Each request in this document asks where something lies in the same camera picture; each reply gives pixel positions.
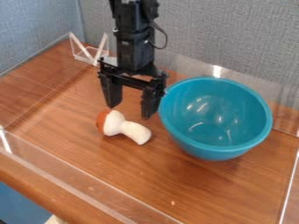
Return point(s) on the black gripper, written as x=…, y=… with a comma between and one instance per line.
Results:
x=133, y=69

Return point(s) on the brown and white toy mushroom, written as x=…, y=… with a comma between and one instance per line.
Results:
x=113, y=123

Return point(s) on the blue plastic bowl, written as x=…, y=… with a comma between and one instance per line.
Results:
x=217, y=117

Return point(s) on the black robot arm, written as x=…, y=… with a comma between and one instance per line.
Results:
x=136, y=17

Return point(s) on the clear acrylic front barrier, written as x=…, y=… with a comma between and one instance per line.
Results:
x=81, y=198

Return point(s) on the clear acrylic barrier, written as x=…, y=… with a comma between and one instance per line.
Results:
x=81, y=198
x=282, y=96

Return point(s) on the clear acrylic back barrier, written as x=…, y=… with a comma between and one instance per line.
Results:
x=282, y=96

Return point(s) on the clear acrylic corner bracket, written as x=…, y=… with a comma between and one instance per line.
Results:
x=89, y=54

